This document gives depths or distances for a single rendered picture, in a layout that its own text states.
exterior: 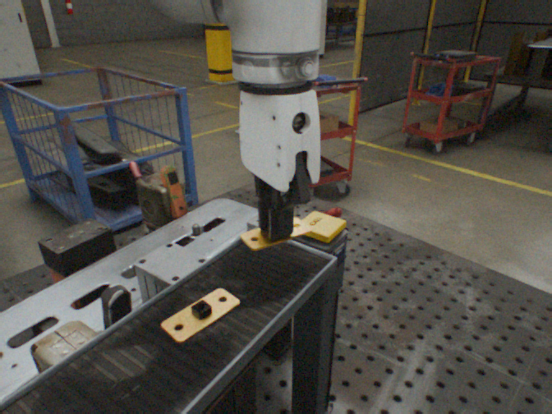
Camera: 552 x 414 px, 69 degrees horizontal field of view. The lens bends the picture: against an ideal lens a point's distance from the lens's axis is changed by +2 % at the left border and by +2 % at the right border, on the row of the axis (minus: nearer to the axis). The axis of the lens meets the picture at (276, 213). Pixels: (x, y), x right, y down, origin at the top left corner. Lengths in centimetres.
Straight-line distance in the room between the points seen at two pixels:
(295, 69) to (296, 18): 4
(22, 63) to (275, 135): 835
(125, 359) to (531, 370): 95
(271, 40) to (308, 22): 4
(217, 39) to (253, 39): 736
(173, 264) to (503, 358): 83
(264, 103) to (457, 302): 99
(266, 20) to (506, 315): 108
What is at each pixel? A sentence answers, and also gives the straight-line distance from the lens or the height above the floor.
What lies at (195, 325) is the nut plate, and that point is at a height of 116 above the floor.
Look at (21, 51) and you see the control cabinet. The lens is 866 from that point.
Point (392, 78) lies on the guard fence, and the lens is 584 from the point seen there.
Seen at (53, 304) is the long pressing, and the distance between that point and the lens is 81.
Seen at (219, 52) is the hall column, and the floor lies 55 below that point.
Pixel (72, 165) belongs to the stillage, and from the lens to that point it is 250.
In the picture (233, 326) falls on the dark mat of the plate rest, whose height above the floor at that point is 116.
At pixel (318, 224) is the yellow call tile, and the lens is 62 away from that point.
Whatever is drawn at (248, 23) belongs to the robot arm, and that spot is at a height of 145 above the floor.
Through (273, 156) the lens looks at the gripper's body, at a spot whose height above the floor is 133.
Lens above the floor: 147
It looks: 29 degrees down
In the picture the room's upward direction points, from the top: straight up
